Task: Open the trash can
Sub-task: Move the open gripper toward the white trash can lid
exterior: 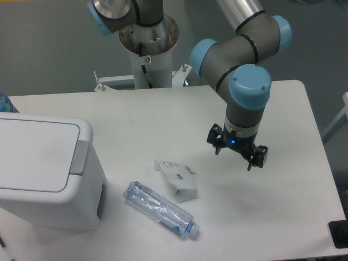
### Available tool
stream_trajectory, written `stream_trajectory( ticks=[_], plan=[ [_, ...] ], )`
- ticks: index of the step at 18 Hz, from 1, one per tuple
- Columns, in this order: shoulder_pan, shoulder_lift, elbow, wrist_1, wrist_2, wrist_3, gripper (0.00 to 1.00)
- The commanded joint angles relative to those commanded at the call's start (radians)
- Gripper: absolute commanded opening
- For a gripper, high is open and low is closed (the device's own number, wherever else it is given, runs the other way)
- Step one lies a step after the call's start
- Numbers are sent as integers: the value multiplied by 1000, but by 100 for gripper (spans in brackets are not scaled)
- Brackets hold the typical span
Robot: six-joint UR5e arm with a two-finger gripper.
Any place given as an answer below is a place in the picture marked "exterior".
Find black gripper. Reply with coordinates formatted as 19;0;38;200
207;123;269;171

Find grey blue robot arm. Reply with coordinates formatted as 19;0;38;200
87;1;293;167

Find white trash can body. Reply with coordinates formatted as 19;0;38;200
1;113;108;229

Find white trash can lid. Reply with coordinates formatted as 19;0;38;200
1;119;93;192

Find crumpled white paper carton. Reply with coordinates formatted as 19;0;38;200
154;160;198;203

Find crushed clear plastic bottle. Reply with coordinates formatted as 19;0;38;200
123;181;200;240

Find black device at table edge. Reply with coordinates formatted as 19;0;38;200
328;220;347;249

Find blue patterned object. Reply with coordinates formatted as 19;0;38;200
0;92;19;113

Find white pedestal base frame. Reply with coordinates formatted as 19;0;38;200
94;64;192;92

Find white frame at right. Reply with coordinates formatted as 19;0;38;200
321;92;347;144

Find black pedestal cable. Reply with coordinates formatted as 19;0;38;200
138;42;153;89

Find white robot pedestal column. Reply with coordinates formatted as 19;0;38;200
119;14;179;88

